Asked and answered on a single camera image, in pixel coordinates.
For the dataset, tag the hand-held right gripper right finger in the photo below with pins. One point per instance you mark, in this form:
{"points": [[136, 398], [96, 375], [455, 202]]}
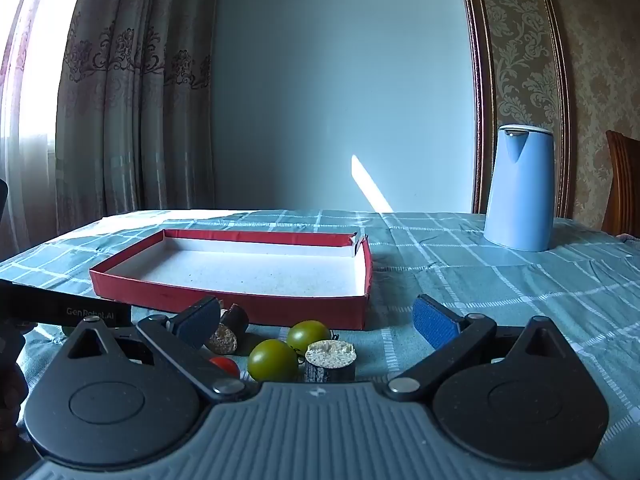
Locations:
{"points": [[434, 322]]}

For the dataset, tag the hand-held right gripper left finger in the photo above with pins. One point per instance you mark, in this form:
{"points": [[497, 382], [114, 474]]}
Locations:
{"points": [[196, 324]]}

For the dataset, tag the red cherry tomato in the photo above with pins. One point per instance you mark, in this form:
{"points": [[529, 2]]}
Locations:
{"points": [[225, 366]]}

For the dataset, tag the red cardboard box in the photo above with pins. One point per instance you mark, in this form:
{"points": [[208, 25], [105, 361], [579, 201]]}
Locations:
{"points": [[250, 272]]}

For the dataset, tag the small dark green tomato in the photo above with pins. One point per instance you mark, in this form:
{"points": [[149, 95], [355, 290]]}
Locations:
{"points": [[66, 331]]}

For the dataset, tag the teal checked tablecloth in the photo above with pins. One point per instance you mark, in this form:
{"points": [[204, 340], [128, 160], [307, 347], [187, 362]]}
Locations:
{"points": [[500, 280]]}

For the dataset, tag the blue kettle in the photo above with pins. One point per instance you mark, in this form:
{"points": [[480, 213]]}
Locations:
{"points": [[520, 195]]}

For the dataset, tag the sheer white curtain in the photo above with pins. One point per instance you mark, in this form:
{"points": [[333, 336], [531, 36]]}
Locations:
{"points": [[25, 110]]}

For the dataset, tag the patterned beige curtain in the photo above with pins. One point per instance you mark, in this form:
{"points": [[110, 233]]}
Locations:
{"points": [[135, 110]]}

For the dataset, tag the wooden chair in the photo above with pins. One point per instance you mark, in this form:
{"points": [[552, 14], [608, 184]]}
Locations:
{"points": [[625, 185]]}

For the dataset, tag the brown wooden wall frame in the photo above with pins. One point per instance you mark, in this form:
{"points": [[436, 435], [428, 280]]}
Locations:
{"points": [[482, 85]]}

